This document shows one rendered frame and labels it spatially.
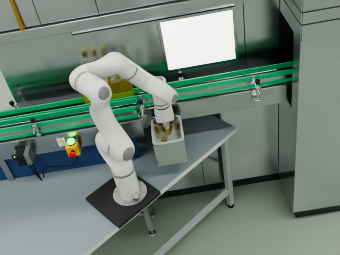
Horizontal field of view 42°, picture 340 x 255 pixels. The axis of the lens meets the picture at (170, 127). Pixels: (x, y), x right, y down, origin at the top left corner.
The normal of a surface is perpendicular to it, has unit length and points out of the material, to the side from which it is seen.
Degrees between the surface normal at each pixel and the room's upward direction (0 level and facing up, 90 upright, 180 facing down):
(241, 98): 90
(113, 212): 1
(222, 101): 90
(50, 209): 0
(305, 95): 90
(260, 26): 90
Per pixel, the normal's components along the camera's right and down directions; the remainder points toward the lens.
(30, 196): -0.15, -0.76
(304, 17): 0.08, 0.63
